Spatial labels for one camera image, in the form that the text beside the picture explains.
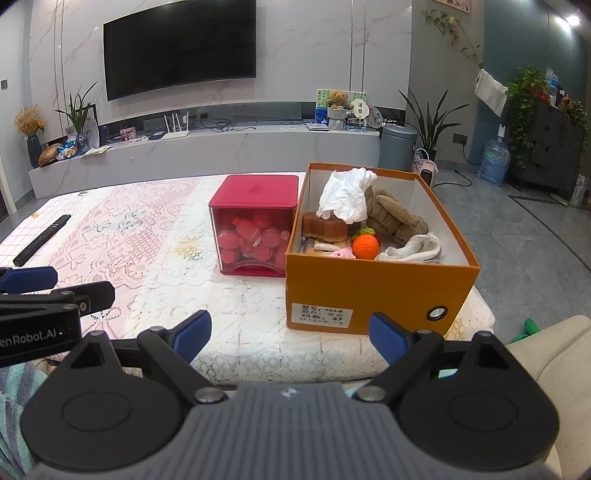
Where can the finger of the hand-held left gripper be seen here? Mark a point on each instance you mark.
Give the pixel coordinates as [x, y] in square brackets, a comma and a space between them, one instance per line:
[32, 278]
[94, 297]

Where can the green picture card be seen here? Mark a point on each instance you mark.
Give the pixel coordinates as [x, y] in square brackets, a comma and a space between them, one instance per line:
[322, 97]

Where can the black remote control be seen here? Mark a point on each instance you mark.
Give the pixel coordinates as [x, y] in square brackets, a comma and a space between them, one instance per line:
[41, 240]

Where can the small pink heater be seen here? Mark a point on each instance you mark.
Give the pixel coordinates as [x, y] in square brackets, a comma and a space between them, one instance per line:
[425, 170]

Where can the hanging vine plant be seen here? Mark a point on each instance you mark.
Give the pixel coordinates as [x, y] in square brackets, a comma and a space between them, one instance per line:
[450, 27]

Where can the grey knitted pot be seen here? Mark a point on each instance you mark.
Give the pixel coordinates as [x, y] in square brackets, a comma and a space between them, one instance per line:
[337, 120]

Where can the black wall television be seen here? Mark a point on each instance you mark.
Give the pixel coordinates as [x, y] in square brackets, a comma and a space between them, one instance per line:
[180, 46]

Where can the blue water bottle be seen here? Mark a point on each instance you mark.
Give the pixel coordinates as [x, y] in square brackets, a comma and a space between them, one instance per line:
[494, 161]

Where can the pink crochet toy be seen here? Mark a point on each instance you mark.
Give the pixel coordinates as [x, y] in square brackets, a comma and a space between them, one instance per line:
[342, 254]

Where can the orange crochet ball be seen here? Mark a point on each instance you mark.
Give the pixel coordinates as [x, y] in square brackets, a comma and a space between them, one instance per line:
[364, 247]

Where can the brown teddy bear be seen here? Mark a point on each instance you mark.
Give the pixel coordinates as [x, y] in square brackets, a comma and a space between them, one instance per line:
[337, 100]

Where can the pink white lace bedspread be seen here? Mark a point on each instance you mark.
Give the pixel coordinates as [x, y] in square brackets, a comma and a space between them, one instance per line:
[161, 258]

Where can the yellow flowers in dark vase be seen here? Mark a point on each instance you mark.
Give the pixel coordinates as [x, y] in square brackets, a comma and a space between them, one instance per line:
[33, 150]

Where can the white satin-edged pad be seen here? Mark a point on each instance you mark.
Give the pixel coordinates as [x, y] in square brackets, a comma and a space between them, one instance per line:
[415, 247]

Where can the brown round hat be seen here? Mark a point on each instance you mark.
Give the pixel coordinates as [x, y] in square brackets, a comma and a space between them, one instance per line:
[50, 155]

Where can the teal patterned cloth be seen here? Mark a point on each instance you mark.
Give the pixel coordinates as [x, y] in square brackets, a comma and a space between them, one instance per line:
[18, 415]

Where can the white round sign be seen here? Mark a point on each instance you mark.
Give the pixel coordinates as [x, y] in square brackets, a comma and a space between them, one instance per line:
[360, 110]

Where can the orange cardboard box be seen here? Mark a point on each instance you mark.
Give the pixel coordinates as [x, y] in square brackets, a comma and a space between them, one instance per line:
[369, 290]

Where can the green bushy pothos plant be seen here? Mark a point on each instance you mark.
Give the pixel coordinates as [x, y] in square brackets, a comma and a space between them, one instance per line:
[526, 101]

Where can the white cloth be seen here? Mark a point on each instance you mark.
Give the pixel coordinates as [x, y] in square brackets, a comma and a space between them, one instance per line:
[346, 194]

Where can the red storage box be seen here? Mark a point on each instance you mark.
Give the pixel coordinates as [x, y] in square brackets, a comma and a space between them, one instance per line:
[254, 191]

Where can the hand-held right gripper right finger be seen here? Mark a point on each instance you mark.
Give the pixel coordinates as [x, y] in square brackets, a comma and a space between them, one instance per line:
[390, 339]

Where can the green plant in glass vase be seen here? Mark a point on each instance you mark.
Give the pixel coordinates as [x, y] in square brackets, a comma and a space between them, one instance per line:
[77, 115]

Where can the grey stone television console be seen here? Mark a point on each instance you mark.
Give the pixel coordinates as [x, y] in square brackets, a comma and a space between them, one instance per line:
[207, 159]

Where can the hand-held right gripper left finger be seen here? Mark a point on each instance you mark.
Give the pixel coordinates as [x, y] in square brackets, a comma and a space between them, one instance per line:
[191, 334]

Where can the green paper sheets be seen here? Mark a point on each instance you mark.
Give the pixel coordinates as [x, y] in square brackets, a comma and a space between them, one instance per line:
[96, 151]

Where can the clear plastic bottle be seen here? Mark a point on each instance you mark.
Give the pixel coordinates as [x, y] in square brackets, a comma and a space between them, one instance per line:
[92, 134]

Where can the white router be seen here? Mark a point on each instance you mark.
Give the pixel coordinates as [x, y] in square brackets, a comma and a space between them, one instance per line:
[174, 134]

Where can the black wall socket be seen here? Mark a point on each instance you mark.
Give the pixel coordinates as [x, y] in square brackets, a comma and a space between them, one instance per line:
[460, 139]

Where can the beige sofa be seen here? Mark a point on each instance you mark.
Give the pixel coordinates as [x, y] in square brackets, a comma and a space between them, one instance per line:
[563, 392]

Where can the dark drawer cabinet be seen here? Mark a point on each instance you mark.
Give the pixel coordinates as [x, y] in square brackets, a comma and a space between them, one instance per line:
[554, 147]

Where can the pink card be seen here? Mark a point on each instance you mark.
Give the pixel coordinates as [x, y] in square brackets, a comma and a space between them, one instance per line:
[127, 134]

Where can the tall leafy floor plant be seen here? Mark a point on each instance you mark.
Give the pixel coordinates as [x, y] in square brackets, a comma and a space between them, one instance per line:
[429, 129]

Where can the black set-top box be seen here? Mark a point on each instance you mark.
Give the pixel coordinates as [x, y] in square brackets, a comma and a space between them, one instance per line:
[156, 135]

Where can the brown sponge block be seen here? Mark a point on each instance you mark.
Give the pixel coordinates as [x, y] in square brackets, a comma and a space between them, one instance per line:
[325, 228]

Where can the grey trash can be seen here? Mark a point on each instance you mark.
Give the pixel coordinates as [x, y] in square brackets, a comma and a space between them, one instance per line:
[398, 150]

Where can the green plastic slippers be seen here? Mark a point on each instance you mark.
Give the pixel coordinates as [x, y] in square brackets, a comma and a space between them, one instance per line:
[528, 327]

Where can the pile of pink puffs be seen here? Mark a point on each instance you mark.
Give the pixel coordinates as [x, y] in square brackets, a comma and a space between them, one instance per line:
[251, 242]

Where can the blue snack packets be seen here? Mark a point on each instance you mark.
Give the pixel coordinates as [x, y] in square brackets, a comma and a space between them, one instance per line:
[68, 150]

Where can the white hanging bag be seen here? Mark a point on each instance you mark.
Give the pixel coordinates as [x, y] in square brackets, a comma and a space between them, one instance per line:
[490, 92]

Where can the brown fuzzy scarf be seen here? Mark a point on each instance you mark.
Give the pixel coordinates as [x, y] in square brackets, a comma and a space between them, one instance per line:
[397, 217]

